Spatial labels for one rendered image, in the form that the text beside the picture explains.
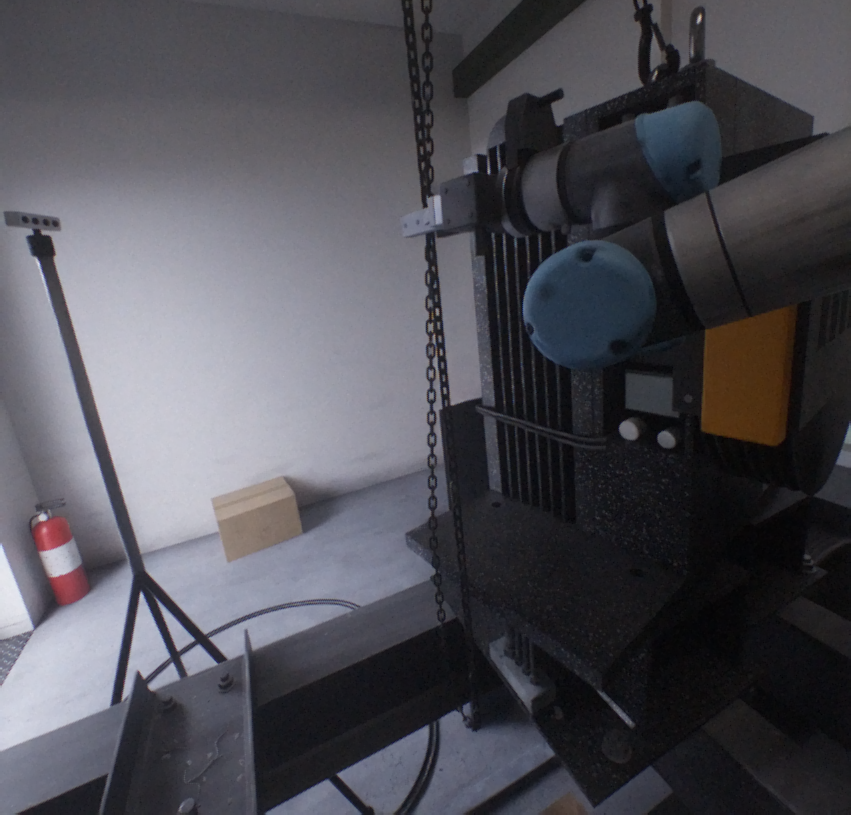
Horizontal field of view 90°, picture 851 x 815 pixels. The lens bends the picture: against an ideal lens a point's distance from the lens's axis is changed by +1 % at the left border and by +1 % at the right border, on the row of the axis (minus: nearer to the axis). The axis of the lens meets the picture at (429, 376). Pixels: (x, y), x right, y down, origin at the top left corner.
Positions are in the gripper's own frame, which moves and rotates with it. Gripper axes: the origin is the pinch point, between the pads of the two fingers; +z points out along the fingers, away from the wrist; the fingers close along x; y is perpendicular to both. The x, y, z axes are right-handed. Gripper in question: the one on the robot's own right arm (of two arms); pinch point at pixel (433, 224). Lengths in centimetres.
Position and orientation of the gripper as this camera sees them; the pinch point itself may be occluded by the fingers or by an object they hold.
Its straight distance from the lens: 59.0
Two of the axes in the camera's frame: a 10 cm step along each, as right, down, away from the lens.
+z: -6.7, -0.7, 7.4
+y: 1.0, 9.8, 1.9
